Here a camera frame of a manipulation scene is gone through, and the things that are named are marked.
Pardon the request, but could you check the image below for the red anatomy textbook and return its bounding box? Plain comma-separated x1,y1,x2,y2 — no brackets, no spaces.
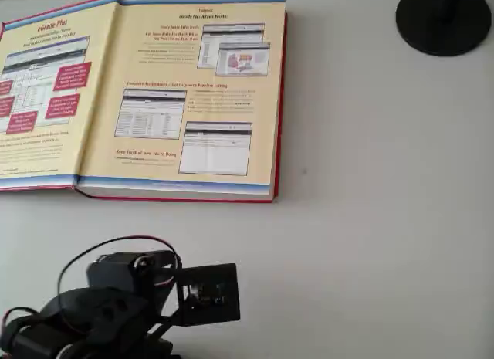
0,0,289,205

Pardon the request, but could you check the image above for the black round stand base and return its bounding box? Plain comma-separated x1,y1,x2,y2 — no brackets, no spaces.
394,0,492,58

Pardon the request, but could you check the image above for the thin black cable loop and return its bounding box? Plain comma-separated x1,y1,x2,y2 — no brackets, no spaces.
56,235,183,310

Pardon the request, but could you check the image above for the black gripper camera mount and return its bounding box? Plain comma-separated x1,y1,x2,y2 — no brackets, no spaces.
174,262,242,327

